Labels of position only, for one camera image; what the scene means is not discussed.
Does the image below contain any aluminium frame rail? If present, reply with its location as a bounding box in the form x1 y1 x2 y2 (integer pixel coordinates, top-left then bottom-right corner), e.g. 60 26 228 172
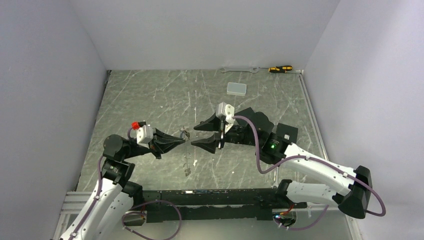
298 72 365 240

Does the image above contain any yellow black screwdriver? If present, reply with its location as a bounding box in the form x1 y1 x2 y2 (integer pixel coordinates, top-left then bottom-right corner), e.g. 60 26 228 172
260 65 293 74

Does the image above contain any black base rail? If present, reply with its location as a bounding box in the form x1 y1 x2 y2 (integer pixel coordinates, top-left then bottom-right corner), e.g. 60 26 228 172
133 188 307 223

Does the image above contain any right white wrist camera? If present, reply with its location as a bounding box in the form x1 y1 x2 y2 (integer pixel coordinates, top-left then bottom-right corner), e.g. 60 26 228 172
215 102 235 134

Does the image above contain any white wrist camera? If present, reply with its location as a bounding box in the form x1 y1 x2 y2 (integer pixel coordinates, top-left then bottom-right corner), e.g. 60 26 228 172
131 121 154 145
215 102 235 134

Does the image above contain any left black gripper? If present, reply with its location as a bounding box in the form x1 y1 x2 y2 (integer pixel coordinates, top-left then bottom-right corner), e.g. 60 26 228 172
122 127 185 159

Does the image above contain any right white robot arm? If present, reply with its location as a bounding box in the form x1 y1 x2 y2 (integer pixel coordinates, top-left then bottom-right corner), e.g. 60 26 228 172
191 108 372 219

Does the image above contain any black rectangular device box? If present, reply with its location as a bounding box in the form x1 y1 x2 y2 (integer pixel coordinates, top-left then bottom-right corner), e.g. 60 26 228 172
275 123 299 144

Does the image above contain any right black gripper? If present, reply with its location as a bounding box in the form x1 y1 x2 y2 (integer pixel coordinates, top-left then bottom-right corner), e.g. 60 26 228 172
191 111 261 154

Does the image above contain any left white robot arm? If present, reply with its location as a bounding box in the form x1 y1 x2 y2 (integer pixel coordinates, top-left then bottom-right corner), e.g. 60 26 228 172
59 125 186 240

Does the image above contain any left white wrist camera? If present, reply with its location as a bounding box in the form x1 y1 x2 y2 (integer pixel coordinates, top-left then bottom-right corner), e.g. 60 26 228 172
131 121 154 145

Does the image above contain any silver open-end wrench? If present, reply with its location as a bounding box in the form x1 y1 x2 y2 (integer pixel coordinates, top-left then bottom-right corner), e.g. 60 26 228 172
220 67 259 74

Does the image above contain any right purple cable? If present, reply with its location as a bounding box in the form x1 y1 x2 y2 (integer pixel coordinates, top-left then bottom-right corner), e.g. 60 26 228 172
231 115 387 232

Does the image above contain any grey plastic box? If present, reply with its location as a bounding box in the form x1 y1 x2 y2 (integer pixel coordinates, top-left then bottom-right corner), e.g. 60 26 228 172
226 82 247 97

